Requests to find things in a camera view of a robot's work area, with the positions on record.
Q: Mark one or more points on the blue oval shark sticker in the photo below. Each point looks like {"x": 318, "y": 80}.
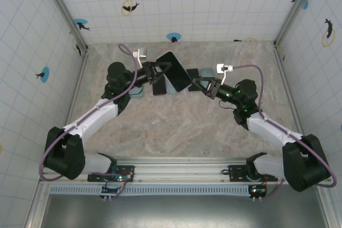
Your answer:
{"x": 80, "y": 22}

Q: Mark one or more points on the translucent pale blue phone case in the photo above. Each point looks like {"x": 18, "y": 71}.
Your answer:
{"x": 207, "y": 72}

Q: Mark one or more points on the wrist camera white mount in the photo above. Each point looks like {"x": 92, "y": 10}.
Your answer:
{"x": 223, "y": 68}
{"x": 140, "y": 54}

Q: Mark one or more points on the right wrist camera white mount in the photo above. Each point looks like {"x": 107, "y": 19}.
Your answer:
{"x": 223, "y": 68}

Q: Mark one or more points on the pale mint phone case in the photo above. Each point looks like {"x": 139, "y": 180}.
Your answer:
{"x": 137, "y": 93}

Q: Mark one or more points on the aluminium rail beam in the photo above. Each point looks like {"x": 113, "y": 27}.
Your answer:
{"x": 181, "y": 172}

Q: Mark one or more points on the aluminium frame leg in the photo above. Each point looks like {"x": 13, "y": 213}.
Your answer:
{"x": 36, "y": 206}
{"x": 324, "y": 206}

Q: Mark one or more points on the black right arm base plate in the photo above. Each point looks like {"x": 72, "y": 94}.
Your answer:
{"x": 236, "y": 176}

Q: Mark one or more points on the aluminium corner post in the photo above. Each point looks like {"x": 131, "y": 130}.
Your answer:
{"x": 294, "y": 11}
{"x": 65, "y": 11}

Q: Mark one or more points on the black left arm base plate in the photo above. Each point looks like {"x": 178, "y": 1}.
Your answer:
{"x": 92, "y": 178}

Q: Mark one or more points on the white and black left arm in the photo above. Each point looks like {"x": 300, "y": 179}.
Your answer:
{"x": 64, "y": 156}

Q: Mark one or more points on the blue oval seal sticker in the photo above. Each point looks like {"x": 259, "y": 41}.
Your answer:
{"x": 173, "y": 35}

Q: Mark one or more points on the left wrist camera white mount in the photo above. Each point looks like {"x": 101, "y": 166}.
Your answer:
{"x": 140, "y": 54}

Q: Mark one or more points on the aluminium side rail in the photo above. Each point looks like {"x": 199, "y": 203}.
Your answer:
{"x": 290, "y": 92}
{"x": 77, "y": 86}

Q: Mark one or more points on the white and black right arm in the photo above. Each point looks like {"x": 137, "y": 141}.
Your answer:
{"x": 307, "y": 164}

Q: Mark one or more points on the black smartphone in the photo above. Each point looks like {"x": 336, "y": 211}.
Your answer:
{"x": 159, "y": 89}
{"x": 176, "y": 74}
{"x": 193, "y": 73}

